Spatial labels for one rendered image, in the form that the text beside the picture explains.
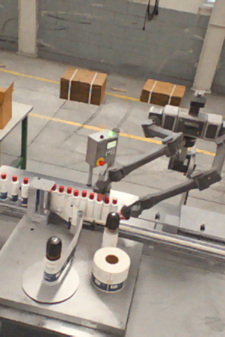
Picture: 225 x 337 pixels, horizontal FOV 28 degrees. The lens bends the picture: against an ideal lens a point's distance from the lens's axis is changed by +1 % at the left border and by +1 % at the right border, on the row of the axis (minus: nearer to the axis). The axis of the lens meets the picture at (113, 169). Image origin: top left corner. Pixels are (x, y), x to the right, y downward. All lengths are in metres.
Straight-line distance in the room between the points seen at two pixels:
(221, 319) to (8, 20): 6.97
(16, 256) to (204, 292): 1.11
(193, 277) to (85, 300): 0.71
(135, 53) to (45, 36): 1.64
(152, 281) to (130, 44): 5.86
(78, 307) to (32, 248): 0.50
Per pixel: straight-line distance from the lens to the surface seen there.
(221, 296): 2.78
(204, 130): 3.11
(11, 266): 2.63
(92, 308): 2.45
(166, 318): 2.56
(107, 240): 2.63
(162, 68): 8.09
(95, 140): 2.66
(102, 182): 2.44
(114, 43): 8.11
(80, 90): 6.75
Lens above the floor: 2.73
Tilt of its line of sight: 32 degrees down
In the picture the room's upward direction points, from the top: 9 degrees clockwise
